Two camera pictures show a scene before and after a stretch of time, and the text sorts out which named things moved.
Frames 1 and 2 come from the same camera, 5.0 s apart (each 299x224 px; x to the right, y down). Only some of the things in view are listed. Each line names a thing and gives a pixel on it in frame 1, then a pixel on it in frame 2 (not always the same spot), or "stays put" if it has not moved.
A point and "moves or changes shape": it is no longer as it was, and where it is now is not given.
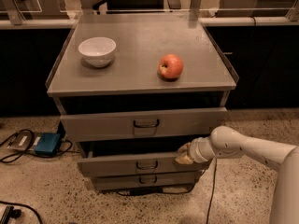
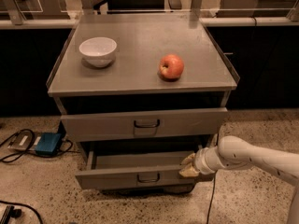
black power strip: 10,212 stays put
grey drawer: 136,162 moves or changes shape
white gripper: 194,150 to 199,163
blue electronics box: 49,144 stays put
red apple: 170,66 stays put
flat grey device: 24,141 stays put
